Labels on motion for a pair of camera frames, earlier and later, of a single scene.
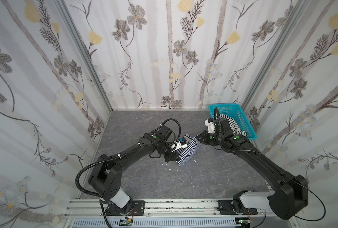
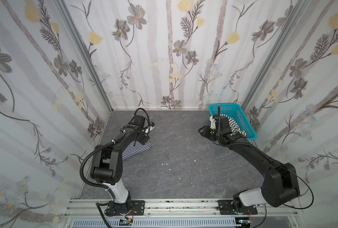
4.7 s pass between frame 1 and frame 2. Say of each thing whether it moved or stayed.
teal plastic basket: stayed
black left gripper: moved
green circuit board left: stayed
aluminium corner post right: stayed
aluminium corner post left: stayed
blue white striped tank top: moved
